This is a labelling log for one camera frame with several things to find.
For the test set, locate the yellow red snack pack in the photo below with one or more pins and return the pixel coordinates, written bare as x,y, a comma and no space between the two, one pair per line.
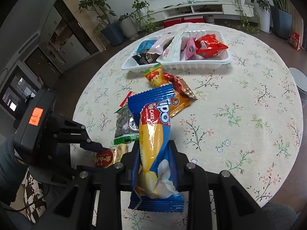
155,76

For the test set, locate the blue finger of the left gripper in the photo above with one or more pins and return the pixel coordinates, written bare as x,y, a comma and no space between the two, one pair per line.
91,146

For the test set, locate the small grey pot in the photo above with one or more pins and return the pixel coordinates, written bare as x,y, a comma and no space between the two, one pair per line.
209,19

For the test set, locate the floral tablecloth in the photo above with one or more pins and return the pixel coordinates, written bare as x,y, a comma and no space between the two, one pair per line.
247,119

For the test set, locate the grey sleeve left forearm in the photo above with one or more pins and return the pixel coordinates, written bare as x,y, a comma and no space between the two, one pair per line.
12,172

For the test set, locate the red storage box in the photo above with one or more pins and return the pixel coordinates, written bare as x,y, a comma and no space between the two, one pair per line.
194,19
171,22

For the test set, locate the pink snack bar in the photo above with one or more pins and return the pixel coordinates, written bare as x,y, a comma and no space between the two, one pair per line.
190,48

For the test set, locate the red storage box left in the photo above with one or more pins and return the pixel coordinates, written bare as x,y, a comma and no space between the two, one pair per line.
171,22

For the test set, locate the black snack bag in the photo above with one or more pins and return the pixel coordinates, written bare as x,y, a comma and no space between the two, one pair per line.
146,58

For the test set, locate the grey trash bin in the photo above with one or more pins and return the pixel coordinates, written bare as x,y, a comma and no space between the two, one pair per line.
301,82

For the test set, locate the tall plant blue pot right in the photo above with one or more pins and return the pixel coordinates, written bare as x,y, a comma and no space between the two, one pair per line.
281,19

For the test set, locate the white long snack bag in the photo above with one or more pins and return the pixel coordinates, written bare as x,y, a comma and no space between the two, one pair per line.
173,52

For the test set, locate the white TV console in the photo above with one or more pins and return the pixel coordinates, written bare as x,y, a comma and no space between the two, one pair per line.
195,9

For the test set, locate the red paper bag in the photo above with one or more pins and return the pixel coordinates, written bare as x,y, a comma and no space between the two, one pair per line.
294,41

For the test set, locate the plant in white pot right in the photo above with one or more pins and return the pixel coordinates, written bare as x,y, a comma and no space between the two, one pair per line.
264,15

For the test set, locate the wooden cabinet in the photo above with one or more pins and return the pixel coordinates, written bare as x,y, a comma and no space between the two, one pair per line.
68,36

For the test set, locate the trailing vine plant left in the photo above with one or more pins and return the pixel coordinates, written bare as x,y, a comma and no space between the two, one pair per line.
143,16

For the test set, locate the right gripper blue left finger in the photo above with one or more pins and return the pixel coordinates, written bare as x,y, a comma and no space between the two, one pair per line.
135,164

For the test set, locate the red snack bag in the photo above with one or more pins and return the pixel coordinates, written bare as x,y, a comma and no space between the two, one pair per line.
208,46

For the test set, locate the green clear seed pack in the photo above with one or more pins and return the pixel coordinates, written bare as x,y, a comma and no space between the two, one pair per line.
126,129

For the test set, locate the gold red candy pack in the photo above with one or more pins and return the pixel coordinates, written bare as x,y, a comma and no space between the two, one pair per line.
109,157

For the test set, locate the plant in ribbed white pot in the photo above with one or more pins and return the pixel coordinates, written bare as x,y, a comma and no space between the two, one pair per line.
128,27

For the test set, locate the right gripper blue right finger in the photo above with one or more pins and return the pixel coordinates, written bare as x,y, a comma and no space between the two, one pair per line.
173,155

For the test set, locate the light blue snack bag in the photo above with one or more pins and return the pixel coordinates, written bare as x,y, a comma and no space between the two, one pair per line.
145,46

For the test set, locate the blue yellow Tipo cake pack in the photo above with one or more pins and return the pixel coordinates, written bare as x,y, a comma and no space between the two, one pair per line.
154,191

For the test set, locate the red storage box right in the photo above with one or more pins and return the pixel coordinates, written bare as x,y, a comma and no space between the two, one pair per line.
194,19

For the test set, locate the orange biscuit pack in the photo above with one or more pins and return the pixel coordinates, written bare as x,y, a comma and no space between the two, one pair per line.
178,103

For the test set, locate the white plastic tray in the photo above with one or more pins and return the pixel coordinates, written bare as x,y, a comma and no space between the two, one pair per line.
178,63

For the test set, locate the tall plant blue pot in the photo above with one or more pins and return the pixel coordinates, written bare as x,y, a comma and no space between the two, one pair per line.
110,30
281,19

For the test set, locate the hanging vine plant right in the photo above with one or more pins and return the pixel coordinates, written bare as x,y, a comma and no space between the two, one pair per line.
248,16

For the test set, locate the red checkered snack pack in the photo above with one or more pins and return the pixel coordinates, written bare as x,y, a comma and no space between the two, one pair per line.
180,85

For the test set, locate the tall plant blue pot left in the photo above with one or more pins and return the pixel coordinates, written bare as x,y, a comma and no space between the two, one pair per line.
110,30

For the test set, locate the pale pink snack pack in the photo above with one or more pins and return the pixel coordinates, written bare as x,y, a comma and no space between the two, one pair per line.
158,46

